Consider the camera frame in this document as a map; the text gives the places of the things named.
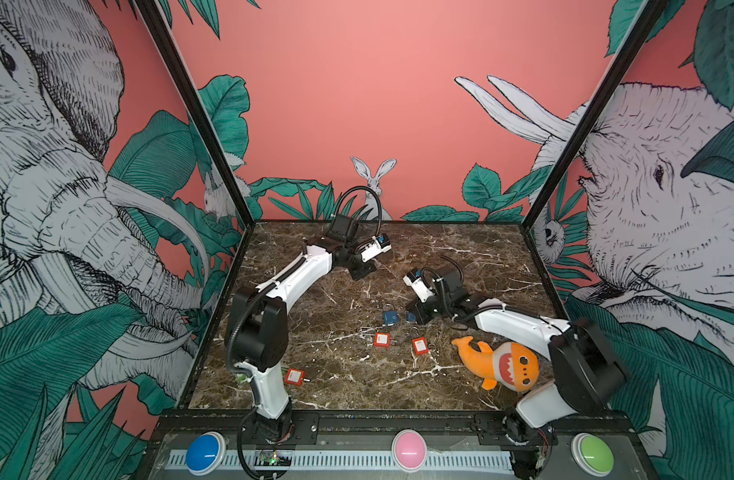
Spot red padlock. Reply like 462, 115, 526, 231
284, 368, 307, 386
412, 337, 430, 356
373, 332, 391, 348

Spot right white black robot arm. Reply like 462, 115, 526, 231
404, 261, 630, 445

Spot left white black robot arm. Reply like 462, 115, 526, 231
224, 186, 391, 436

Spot orange shark plush toy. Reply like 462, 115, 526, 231
452, 336, 540, 393

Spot pink push button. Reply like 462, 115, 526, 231
391, 429, 428, 473

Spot green push button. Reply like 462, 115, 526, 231
570, 433, 615, 478

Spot white vented strip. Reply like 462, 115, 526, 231
164, 449, 515, 473

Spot blue push button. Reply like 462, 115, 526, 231
185, 431, 227, 476

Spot black front mounting rail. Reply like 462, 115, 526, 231
151, 409, 636, 449

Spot left black frame post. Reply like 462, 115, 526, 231
134, 0, 255, 229

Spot black frame post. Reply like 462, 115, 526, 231
134, 0, 255, 229
521, 0, 668, 230

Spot right black frame post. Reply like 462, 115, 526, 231
521, 0, 668, 230

